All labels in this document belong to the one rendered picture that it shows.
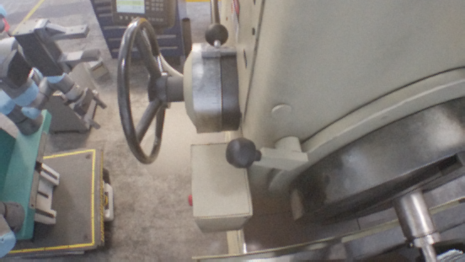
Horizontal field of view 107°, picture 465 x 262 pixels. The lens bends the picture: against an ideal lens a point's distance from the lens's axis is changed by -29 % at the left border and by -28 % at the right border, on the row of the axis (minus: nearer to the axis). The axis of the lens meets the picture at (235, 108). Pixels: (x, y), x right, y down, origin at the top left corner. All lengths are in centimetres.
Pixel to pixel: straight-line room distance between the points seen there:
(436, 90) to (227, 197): 37
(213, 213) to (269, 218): 77
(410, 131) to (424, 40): 14
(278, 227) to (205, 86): 84
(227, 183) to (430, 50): 38
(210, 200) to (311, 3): 35
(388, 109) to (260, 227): 92
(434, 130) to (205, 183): 38
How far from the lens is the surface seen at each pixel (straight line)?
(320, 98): 30
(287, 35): 23
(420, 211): 61
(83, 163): 179
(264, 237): 115
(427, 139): 39
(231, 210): 42
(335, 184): 40
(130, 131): 47
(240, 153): 29
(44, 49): 56
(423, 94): 36
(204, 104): 50
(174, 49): 232
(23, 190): 130
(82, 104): 113
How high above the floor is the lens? 174
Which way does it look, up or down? 54 degrees down
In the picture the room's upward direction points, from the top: 6 degrees clockwise
